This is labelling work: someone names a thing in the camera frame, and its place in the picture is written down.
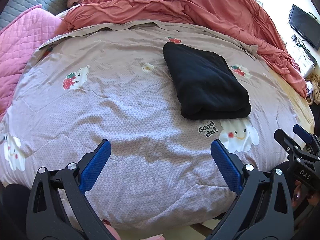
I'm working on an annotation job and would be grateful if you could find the mauve printed quilt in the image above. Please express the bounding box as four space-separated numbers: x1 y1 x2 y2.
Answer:
0 20 310 230

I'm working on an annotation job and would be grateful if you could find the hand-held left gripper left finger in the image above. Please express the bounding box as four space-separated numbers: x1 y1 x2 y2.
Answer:
26 139 118 240

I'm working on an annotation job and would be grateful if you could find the person's right hand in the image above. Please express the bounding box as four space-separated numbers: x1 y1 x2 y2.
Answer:
291 179 320 207

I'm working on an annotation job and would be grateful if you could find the coral red duvet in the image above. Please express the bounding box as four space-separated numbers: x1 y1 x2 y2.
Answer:
56 0 308 98

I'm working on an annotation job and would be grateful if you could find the pink quilted blanket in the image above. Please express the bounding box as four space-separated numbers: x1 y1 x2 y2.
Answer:
0 4 68 123

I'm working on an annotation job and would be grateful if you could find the person's left hand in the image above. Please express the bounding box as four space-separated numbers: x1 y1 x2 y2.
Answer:
102 219 164 240

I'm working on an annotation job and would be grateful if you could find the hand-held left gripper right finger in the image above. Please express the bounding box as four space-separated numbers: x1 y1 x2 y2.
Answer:
211 139 295 240

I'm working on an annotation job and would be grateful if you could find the yellow bed sheet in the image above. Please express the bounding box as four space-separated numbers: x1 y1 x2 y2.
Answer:
269 66 315 148

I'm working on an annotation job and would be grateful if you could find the black flat screen monitor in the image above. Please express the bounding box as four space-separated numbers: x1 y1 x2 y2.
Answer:
288 4 320 52

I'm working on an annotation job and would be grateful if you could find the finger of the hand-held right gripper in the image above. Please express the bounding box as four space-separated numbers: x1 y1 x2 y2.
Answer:
293 124 320 153
274 129 304 163

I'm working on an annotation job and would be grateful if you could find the black t-shirt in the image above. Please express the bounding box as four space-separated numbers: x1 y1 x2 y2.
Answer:
162 42 252 120

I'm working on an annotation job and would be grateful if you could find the white cabinet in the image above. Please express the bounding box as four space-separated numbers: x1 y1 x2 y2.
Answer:
290 34 318 78

